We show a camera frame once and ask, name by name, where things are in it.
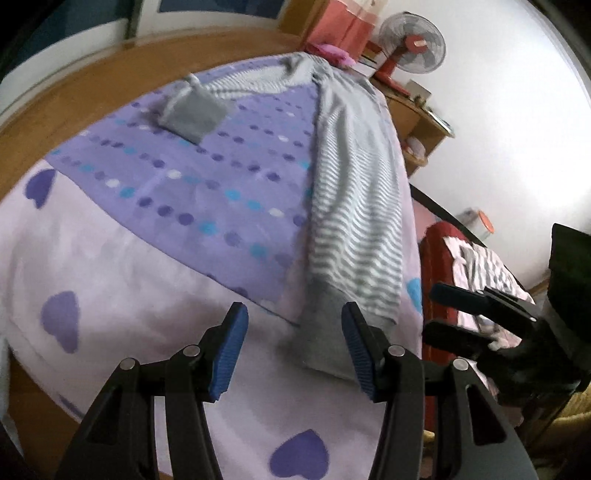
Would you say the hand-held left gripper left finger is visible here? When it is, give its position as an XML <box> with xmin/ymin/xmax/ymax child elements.
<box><xmin>55</xmin><ymin>301</ymin><xmax>250</xmax><ymax>480</ymax></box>

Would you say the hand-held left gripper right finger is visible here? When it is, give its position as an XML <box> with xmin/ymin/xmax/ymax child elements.
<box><xmin>341</xmin><ymin>301</ymin><xmax>539</xmax><ymax>480</ymax></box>

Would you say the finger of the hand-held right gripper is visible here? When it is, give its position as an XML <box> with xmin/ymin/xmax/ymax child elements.
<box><xmin>429</xmin><ymin>282</ymin><xmax>539</xmax><ymax>325</ymax></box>
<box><xmin>421</xmin><ymin>320</ymin><xmax>519</xmax><ymax>366</ymax></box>

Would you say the grey striped sweater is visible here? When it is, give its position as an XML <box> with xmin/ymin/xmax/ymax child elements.
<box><xmin>152</xmin><ymin>52</ymin><xmax>411</xmax><ymax>383</ymax></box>

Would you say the red upholstered chair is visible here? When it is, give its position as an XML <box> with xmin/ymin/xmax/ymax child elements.
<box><xmin>416</xmin><ymin>220</ymin><xmax>539</xmax><ymax>398</ymax></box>

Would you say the white grey pink cloth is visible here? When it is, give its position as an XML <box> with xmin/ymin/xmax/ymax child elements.
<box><xmin>442</xmin><ymin>234</ymin><xmax>537</xmax><ymax>352</ymax></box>

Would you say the purple dotted heart bedsheet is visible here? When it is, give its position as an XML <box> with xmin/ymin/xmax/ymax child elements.
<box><xmin>0</xmin><ymin>51</ymin><xmax>423</xmax><ymax>480</ymax></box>

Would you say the wooden bedside desk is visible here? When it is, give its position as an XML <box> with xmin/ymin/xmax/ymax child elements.
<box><xmin>364</xmin><ymin>60</ymin><xmax>457</xmax><ymax>180</ymax></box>

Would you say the beige small box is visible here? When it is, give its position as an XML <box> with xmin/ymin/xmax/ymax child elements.
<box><xmin>403</xmin><ymin>78</ymin><xmax>433</xmax><ymax>105</ymax></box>

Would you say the white book stack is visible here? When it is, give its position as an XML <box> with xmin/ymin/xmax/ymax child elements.
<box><xmin>359</xmin><ymin>54</ymin><xmax>385</xmax><ymax>78</ymax></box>

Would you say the red white electric fan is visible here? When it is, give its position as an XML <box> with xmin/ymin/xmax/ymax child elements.
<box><xmin>372</xmin><ymin>11</ymin><xmax>448</xmax><ymax>90</ymax></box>

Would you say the magenta folded cloth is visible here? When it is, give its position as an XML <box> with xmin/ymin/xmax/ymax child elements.
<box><xmin>313</xmin><ymin>41</ymin><xmax>357</xmax><ymax>66</ymax></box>

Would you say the pink curtain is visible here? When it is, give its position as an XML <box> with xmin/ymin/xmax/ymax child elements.
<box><xmin>302</xmin><ymin>0</ymin><xmax>386</xmax><ymax>52</ymax></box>

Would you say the wooden bed headboard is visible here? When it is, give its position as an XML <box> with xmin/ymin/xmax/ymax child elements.
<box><xmin>0</xmin><ymin>25</ymin><xmax>319</xmax><ymax>204</ymax></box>

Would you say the white framed window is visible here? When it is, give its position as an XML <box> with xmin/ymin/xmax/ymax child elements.
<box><xmin>0</xmin><ymin>0</ymin><xmax>301</xmax><ymax>121</ymax></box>

